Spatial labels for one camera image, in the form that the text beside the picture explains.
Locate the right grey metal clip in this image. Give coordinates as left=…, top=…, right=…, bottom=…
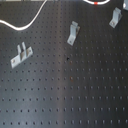
left=109, top=8, right=122, bottom=28

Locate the white cable with red mark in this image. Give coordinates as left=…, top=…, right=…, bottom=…
left=82, top=0, right=111, bottom=7

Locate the grey metal clip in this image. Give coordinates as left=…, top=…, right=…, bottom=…
left=109, top=8, right=122, bottom=28
left=10, top=43, right=33, bottom=68
left=67, top=21, right=80, bottom=45

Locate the middle grey metal clip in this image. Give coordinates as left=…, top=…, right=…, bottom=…
left=67, top=21, right=80, bottom=45

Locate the left grey metal clip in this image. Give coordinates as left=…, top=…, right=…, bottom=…
left=10, top=43, right=33, bottom=68

